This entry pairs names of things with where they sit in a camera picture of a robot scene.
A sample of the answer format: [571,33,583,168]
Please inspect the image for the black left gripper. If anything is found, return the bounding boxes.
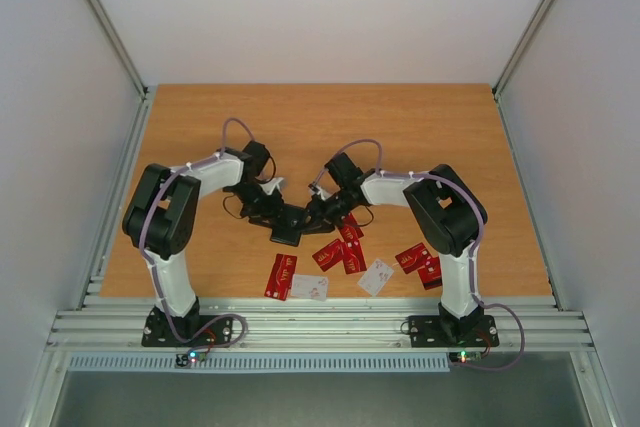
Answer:
[232,181,288,228]

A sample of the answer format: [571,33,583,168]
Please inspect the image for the black leather card holder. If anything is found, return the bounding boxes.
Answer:
[270,204,305,247]

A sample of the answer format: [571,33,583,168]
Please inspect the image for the red vip card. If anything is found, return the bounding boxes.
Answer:
[342,241,367,275]
[264,261,295,301]
[312,239,344,272]
[417,256,442,285]
[395,243,433,274]

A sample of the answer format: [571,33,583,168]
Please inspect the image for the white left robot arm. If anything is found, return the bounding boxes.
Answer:
[122,141,300,347]

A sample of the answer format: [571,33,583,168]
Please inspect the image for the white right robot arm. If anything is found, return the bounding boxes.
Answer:
[298,153,488,345]

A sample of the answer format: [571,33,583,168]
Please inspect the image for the red card upper centre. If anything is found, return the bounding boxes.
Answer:
[339,213,364,242]

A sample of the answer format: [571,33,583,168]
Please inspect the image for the red card under left pile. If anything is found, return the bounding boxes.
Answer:
[275,254,297,274]

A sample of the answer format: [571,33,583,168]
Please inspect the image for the white card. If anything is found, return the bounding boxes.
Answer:
[290,274,329,302]
[357,259,394,297]

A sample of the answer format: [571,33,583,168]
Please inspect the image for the white card right centre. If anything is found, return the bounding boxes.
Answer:
[357,259,394,297]

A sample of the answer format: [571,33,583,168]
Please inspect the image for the red striped card far right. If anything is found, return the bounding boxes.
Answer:
[423,279,442,290]

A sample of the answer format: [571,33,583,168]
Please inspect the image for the left small circuit board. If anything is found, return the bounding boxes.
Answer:
[175,351,208,368]

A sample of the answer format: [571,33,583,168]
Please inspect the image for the small circuit board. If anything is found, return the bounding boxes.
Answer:
[175,351,208,368]
[449,350,486,364]

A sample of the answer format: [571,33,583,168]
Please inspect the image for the right small circuit board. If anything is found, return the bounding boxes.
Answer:
[449,350,486,364]

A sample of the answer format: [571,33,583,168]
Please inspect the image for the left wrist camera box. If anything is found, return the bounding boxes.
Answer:
[261,177,286,195]

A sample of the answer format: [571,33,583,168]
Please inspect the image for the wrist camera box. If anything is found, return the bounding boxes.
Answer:
[261,177,286,195]
[309,183,331,201]

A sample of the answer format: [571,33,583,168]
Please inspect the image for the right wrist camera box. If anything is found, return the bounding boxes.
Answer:
[309,183,331,201]

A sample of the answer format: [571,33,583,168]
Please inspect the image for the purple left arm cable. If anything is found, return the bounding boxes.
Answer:
[139,118,250,348]

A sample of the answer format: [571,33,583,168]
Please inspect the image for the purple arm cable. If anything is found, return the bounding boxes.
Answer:
[313,139,526,372]
[139,118,250,348]

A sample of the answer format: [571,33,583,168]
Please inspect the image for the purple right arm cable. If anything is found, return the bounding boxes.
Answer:
[313,139,526,372]

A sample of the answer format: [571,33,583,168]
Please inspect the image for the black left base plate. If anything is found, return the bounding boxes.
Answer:
[141,312,236,348]

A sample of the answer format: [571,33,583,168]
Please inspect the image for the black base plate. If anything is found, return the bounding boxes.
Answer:
[141,312,236,348]
[406,315,500,349]

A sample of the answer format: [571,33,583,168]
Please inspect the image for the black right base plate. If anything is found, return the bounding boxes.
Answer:
[406,315,500,349]

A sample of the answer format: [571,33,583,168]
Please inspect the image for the left aluminium frame post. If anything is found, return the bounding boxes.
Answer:
[85,0,149,99]

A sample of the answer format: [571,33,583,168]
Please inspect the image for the aluminium frame post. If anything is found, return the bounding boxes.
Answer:
[85,0,149,99]
[492,0,557,102]

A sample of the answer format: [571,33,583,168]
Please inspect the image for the aluminium rail base front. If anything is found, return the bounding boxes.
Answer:
[47,296,594,352]

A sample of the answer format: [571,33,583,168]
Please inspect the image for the grey slotted cable duct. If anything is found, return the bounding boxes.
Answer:
[68,352,450,374]

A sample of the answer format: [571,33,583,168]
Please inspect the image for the right aluminium frame post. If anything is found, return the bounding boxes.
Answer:
[492,0,557,102]

